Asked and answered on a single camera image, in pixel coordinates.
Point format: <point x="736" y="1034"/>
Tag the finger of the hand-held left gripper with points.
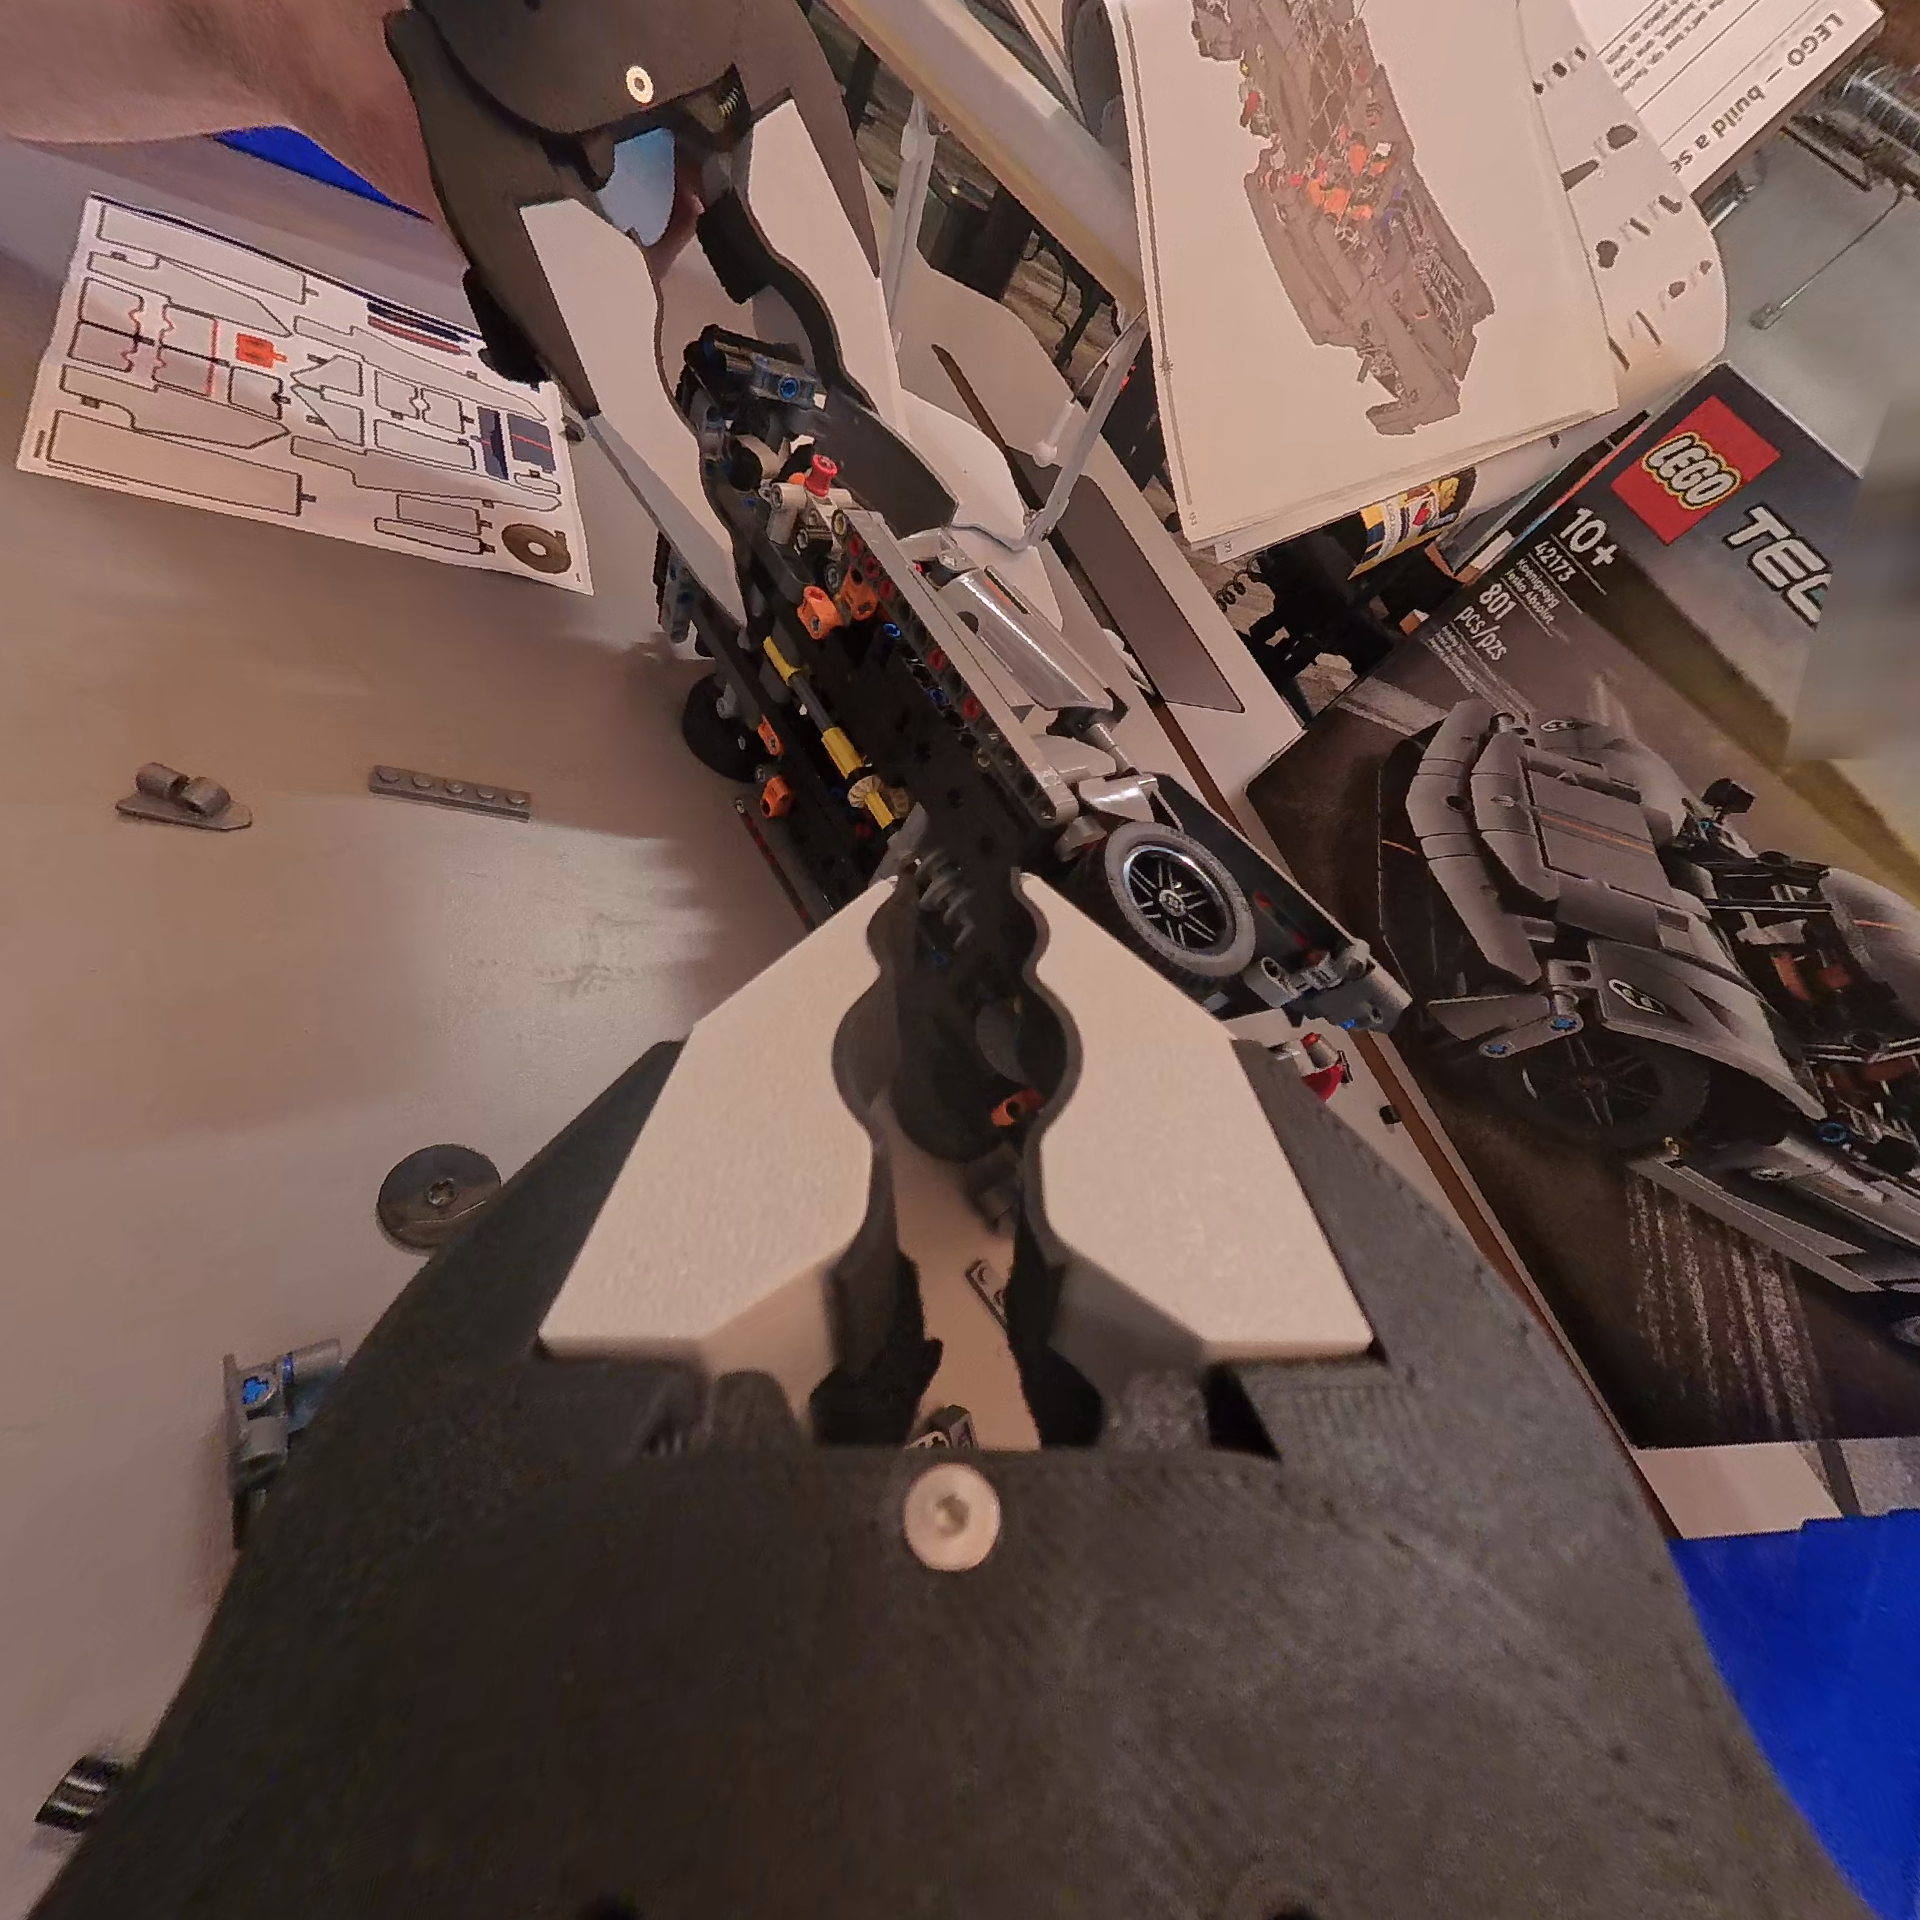
<point x="615" y="317"/>
<point x="826" y="255"/>

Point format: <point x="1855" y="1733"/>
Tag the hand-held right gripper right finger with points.
<point x="1200" y="1201"/>

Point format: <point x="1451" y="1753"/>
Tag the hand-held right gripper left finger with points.
<point x="704" y="1201"/>

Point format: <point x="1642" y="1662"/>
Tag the grey lego car chassis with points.
<point x="900" y="721"/>

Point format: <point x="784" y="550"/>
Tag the person's left forearm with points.
<point x="150" y="61"/>

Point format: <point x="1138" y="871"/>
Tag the scattered loose lego pieces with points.
<point x="991" y="1287"/>

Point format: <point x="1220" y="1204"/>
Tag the black round lego disc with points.
<point x="434" y="1194"/>

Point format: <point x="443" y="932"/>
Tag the lego sticker sheet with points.
<point x="299" y="389"/>

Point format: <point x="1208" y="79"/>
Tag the dark lego set box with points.
<point x="1650" y="1201"/>

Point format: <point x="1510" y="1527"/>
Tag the small grey lego plate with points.
<point x="450" y="792"/>

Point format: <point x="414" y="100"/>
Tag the small grey lego subassembly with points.
<point x="270" y="1412"/>

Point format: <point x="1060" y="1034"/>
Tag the colourful lego leaflet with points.
<point x="1411" y="518"/>

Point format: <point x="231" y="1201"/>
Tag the small grey lego piece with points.
<point x="180" y="804"/>

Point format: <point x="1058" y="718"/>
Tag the white book stand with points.
<point x="975" y="389"/>

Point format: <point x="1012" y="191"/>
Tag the blue storage bin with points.
<point x="315" y="165"/>
<point x="1828" y="1724"/>

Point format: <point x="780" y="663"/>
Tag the open instruction booklet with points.
<point x="1275" y="376"/>

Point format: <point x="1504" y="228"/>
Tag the white printed paper sheet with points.
<point x="1695" y="76"/>

